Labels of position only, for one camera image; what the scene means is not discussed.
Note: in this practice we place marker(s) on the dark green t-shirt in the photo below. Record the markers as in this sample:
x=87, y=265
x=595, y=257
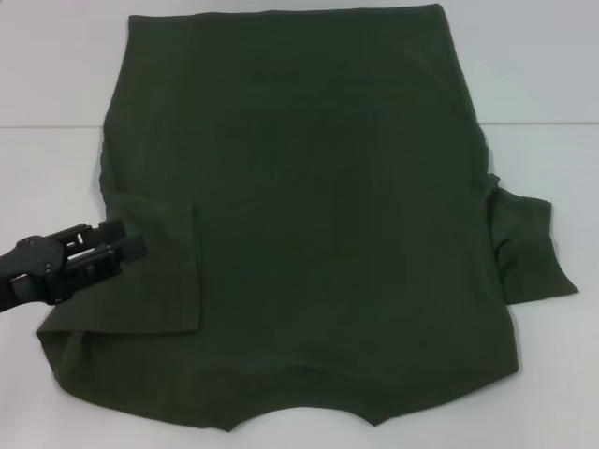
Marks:
x=327, y=187

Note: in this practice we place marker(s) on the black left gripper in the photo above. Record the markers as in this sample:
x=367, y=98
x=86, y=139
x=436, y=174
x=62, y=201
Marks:
x=33, y=262

